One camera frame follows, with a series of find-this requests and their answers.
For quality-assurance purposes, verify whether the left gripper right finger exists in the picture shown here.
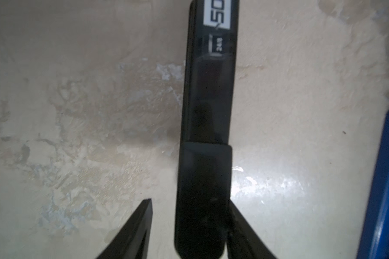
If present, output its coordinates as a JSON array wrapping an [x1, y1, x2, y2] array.
[[227, 200, 276, 259]]

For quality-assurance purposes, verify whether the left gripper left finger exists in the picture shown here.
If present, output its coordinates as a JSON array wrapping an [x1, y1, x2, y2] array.
[[97, 199, 153, 259]]

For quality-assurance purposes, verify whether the black stapler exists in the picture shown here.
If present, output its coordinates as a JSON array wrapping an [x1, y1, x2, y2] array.
[[174, 1, 239, 259]]

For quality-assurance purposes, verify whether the blue stapler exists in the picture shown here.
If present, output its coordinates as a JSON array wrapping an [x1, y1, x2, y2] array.
[[356, 111, 389, 259]]

